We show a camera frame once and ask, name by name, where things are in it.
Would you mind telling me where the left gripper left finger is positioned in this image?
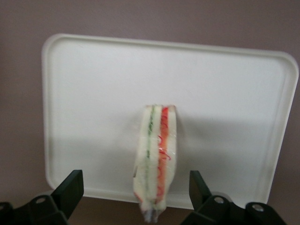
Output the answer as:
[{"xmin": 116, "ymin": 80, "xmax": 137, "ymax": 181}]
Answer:
[{"xmin": 0, "ymin": 170, "xmax": 85, "ymax": 225}]

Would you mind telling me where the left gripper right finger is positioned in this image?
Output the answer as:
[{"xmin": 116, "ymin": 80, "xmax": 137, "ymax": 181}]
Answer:
[{"xmin": 182, "ymin": 170, "xmax": 285, "ymax": 225}]

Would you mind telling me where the triangle sandwich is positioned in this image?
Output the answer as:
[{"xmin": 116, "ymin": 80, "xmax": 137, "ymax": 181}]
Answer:
[{"xmin": 131, "ymin": 104, "xmax": 178, "ymax": 223}]

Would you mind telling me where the cream plastic tray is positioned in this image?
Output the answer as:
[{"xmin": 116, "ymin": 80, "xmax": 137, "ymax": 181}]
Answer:
[{"xmin": 41, "ymin": 33, "xmax": 300, "ymax": 209}]

